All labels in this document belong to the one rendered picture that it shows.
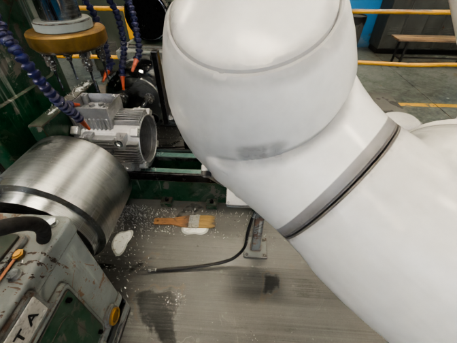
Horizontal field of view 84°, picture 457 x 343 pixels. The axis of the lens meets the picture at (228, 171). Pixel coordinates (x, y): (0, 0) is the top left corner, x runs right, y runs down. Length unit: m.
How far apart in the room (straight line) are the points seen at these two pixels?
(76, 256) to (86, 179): 0.16
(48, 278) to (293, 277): 0.57
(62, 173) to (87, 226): 0.11
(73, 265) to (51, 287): 0.05
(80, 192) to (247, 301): 0.47
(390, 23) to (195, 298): 5.60
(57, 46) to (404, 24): 5.67
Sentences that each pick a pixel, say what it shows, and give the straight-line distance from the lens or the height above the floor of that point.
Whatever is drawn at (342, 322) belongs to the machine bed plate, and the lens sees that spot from 0.76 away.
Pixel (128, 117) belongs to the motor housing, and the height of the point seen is 1.10.
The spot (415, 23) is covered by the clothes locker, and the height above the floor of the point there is 0.53.
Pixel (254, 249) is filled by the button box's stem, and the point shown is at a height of 0.81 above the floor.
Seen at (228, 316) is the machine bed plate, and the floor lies 0.80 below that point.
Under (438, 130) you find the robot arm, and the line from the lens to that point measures 0.20.
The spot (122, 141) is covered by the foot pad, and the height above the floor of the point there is 1.07.
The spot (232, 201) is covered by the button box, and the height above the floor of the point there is 1.05.
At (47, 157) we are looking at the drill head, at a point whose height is 1.16.
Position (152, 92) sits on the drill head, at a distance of 1.02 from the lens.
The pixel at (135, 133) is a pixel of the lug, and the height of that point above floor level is 1.08.
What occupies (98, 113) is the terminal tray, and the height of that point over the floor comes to 1.13.
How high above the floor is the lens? 1.48
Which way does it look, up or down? 41 degrees down
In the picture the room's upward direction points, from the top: straight up
